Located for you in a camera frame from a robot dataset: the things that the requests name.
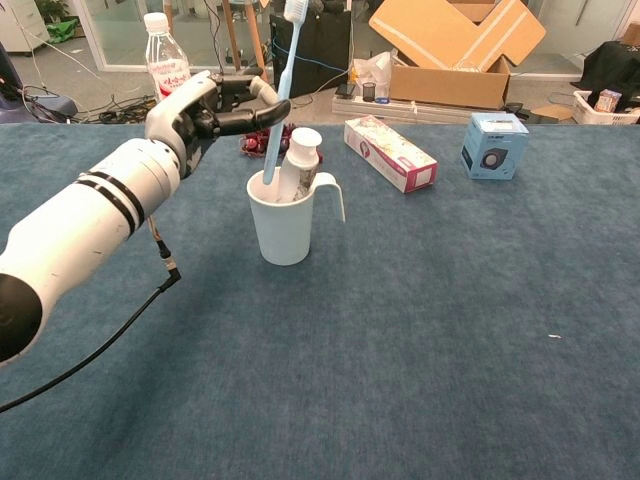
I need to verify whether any blue speaker box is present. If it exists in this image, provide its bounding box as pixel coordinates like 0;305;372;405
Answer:
459;112;530;181

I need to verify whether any black cloth cover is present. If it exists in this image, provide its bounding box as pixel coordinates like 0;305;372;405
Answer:
582;40;640;109

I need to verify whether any black computer tower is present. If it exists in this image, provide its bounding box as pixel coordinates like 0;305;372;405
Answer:
269;9;353;100

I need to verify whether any white plastic basket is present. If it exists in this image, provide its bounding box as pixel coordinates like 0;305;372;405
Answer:
571;89;640;126

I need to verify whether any clear water bottle red label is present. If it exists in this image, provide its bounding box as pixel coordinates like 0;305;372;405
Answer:
143;12;192;104

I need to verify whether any open cardboard box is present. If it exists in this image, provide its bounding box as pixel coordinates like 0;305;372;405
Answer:
368;0;548;111

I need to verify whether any small printed carton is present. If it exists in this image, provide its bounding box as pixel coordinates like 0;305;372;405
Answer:
593;88;624;114

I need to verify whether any bunch of red grapes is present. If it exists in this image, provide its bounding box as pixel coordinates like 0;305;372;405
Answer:
238;122;325;164

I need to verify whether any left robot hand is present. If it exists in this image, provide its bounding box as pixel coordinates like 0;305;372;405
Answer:
144;69;292;180

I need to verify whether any white cabinet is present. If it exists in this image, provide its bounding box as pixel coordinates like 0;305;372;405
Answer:
0;0;51;54

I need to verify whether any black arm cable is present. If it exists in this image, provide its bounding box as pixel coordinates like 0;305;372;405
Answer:
0;214;182;414

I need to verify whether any white plastic bag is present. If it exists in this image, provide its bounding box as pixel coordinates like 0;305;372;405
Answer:
349;50;394;100

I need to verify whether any white mug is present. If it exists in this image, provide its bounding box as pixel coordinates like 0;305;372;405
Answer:
245;169;346;266

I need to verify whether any green bag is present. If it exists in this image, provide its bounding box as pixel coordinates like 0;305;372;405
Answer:
44;17;80;45

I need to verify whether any floral toothpaste tube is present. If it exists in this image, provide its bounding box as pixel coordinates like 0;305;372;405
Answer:
277;127;323;204

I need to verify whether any blue felt table mat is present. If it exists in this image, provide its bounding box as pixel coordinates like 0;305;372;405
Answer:
0;122;640;480

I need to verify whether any navy blue machine base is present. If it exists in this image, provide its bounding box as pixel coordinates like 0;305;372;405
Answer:
0;42;79;125

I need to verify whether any wooden table leg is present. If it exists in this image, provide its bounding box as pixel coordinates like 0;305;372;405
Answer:
221;0;243;76
241;0;274;84

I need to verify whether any pink floral long box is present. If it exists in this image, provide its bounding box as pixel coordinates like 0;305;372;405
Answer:
343;115;439;195

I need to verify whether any light blue toothbrush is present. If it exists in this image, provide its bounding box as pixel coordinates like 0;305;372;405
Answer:
261;0;310;186

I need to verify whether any stack of aluminium rails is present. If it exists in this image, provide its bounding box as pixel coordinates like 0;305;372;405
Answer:
332;92;511;125

